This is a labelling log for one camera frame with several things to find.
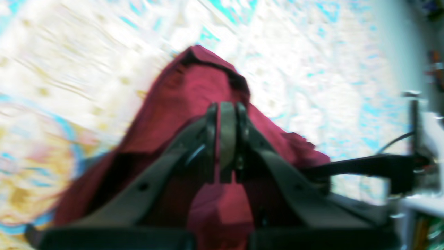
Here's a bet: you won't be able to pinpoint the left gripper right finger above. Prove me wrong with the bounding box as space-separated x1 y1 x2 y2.
236 103 399 250

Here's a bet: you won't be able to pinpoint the dark red t-shirt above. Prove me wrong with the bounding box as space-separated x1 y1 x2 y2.
52 45 331 250

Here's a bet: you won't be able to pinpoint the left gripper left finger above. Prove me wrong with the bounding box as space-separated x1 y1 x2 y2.
26 102 236 250

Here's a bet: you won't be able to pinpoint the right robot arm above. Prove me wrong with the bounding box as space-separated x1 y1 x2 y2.
301 155 438 194

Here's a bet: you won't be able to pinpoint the patterned tablecloth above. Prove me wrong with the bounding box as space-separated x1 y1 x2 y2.
1 0 410 250

